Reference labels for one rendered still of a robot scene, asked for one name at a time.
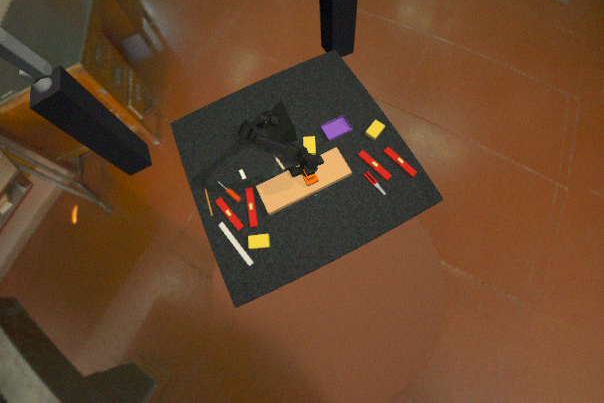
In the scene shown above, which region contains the purple shallow tray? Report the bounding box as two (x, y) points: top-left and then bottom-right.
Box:
(320, 115), (352, 141)

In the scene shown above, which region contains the red flat bar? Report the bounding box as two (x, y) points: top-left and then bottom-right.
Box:
(215, 198), (244, 231)
(383, 147), (416, 177)
(358, 150), (392, 181)
(246, 188), (258, 227)

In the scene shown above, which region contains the white flat bar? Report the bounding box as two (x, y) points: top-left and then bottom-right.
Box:
(218, 222), (253, 266)

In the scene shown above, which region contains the yellow flat block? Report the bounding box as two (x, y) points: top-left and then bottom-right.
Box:
(303, 136), (316, 155)
(365, 119), (385, 140)
(248, 234), (270, 249)

